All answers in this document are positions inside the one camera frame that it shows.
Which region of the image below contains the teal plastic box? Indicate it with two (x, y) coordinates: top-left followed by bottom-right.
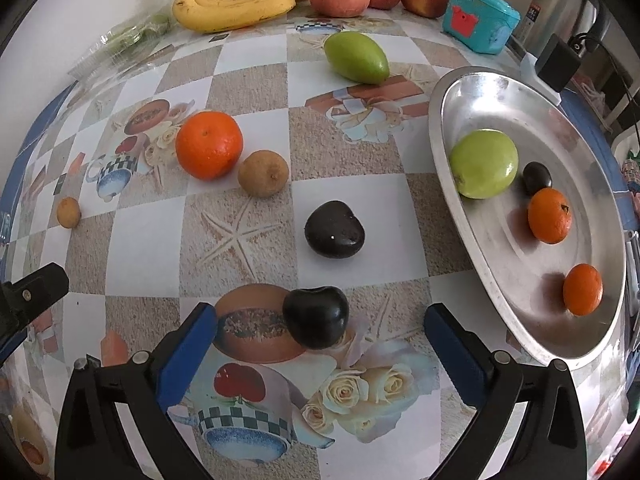
(442, 0), (521, 55)

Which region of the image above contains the brown kiwi fruit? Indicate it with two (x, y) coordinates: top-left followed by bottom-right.
(238, 150), (290, 198)

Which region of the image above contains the orange tangerine top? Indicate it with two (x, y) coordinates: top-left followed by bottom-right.
(175, 110), (244, 181)

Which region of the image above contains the blue plaid tablecloth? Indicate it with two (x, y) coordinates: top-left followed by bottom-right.
(504, 39), (640, 241)

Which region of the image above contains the pointed green mango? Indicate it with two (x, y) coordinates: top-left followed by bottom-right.
(323, 32), (390, 84)

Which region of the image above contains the black cable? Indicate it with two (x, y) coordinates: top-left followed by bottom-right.
(572, 31), (640, 151)

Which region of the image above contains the orange tangerine bottom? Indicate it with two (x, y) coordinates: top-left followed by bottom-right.
(562, 263), (603, 316)

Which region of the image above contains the round green apple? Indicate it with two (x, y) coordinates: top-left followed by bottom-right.
(448, 129), (518, 200)

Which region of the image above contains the large steel plate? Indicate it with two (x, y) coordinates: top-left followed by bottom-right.
(427, 65), (628, 373)

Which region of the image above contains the steel thermos jug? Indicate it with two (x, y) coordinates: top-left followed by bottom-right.
(513, 0), (610, 56)

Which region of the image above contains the dark plum bottom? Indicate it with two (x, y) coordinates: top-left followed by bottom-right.
(282, 286), (349, 350)

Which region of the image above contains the dark plum top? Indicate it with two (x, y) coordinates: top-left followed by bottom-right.
(522, 162), (552, 196)

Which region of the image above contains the orange tangerine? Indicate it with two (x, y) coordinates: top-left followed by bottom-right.
(562, 263), (603, 316)
(175, 110), (244, 181)
(527, 188), (573, 245)

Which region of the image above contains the black charger on white base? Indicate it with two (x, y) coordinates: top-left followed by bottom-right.
(520, 34), (582, 106)

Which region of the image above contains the dark plum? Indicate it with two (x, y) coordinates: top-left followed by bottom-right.
(304, 200), (366, 259)
(522, 162), (552, 196)
(282, 286), (349, 350)

